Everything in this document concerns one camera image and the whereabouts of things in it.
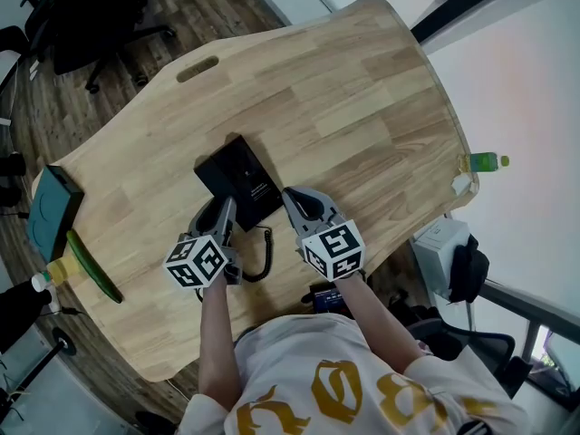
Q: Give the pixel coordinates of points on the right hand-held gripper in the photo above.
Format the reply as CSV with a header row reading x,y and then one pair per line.
x,y
335,249

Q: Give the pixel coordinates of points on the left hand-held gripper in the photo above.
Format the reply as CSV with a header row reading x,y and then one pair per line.
x,y
195,261

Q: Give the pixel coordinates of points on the person's left forearm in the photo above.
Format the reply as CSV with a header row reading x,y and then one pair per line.
x,y
217,333

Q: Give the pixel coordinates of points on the person's right forearm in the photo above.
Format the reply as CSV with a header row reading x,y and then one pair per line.
x,y
376,320

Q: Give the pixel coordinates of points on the black box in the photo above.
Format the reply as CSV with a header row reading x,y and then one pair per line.
x,y
251,179

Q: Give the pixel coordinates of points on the black device with blue screen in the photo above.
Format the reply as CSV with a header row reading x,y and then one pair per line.
x,y
331,302

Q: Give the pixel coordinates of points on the white box appliance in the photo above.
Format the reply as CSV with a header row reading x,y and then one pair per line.
x,y
437,252

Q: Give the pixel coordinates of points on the green cucumber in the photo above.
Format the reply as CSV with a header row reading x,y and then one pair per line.
x,y
93,267

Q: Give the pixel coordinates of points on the white paper scrap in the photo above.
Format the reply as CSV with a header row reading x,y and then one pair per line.
x,y
462,185

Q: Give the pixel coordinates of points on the yellow liquid bottle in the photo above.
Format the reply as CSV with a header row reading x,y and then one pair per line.
x,y
61,272

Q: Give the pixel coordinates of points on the teal box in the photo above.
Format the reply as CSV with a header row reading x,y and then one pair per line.
x,y
52,211

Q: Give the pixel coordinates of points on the person's white printed shirt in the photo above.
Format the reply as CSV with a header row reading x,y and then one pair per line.
x,y
326,379

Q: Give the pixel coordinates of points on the black bag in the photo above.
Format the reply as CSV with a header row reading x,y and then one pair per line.
x,y
469,270

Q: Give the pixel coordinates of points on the green drink bottle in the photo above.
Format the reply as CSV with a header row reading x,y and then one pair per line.
x,y
482,162

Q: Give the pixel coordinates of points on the black disc base stand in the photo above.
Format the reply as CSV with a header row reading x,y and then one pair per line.
x,y
64,341

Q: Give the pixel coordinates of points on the dark blue office chair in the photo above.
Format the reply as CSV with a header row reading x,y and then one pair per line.
x,y
476,342

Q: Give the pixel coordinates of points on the black mesh office chair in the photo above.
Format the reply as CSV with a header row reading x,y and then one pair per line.
x,y
90,21

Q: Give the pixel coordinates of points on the black window frame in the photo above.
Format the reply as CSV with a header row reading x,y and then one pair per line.
x,y
435,21

